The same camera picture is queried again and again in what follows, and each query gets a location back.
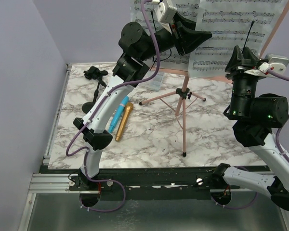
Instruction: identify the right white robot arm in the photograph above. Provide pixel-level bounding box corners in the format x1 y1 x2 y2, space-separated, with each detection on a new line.
211 46 289 211

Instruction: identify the blue toy microphone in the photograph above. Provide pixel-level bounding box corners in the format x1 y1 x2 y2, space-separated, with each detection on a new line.
108 96 129 133

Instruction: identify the pink perforated music stand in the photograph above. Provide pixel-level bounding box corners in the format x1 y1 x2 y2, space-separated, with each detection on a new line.
138 0 289 157

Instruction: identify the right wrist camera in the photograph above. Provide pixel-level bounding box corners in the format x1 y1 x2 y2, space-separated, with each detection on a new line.
244 54 289 78

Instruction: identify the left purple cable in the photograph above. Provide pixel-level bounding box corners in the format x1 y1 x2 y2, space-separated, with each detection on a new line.
66 0 174 212

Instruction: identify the clear plastic compartment box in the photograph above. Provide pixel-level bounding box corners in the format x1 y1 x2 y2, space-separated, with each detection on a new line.
144 73 164 92

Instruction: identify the black mic clip stand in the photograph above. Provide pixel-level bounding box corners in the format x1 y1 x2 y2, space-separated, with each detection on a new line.
81 66 108 113

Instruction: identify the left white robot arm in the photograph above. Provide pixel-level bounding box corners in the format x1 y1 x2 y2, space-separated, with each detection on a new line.
73 13 212 179

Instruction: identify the black mounting base rail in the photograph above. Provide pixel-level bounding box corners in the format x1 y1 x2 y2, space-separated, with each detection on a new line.
39 166 277 202

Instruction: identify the gold toy microphone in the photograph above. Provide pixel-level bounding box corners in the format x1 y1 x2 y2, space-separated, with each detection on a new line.
115 103 133 142

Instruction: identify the sheet music page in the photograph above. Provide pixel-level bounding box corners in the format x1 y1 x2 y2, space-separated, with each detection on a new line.
130 0 200 71
188 0 289 78

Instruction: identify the aluminium extrusion frame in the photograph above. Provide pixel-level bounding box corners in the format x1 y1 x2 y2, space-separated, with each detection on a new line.
20 64 287 231

